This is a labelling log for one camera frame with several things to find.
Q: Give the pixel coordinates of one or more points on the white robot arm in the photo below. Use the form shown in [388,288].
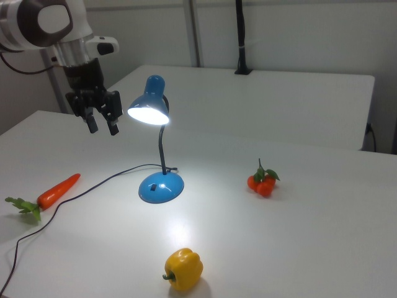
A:
[77,15]

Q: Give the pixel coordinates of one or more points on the orange carrot with green leaves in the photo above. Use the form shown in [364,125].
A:
[56,192]

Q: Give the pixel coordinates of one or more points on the blue desk lamp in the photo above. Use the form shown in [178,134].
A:
[161,189]

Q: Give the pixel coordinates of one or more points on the tangerine cluster with leaves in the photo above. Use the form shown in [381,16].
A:
[264,187]

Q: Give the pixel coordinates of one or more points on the black pole with clamp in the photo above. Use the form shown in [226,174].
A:
[241,37]

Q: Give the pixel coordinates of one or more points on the yellow bell pepper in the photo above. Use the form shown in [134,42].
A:
[184,268]

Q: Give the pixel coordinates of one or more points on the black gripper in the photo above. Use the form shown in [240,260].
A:
[85,80]

